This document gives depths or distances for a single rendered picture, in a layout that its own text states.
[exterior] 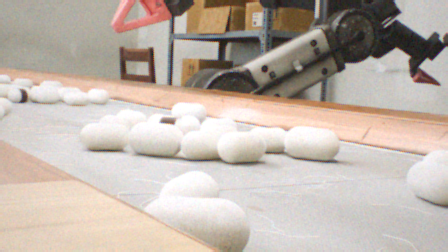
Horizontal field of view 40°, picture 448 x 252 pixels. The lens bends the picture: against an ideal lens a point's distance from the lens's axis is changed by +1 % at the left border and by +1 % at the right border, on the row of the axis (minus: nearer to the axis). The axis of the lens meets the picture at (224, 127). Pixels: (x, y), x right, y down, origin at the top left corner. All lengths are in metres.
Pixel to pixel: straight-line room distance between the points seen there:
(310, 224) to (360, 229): 0.02
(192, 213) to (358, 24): 1.10
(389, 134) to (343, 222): 0.26
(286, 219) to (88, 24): 5.31
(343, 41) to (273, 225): 1.02
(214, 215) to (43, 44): 5.25
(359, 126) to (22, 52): 4.93
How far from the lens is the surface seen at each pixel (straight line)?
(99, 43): 5.56
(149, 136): 0.38
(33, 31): 5.40
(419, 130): 0.49
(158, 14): 0.87
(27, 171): 0.19
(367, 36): 1.28
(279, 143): 0.43
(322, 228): 0.24
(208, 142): 0.38
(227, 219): 0.18
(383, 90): 3.12
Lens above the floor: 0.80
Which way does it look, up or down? 6 degrees down
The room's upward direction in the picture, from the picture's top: 3 degrees clockwise
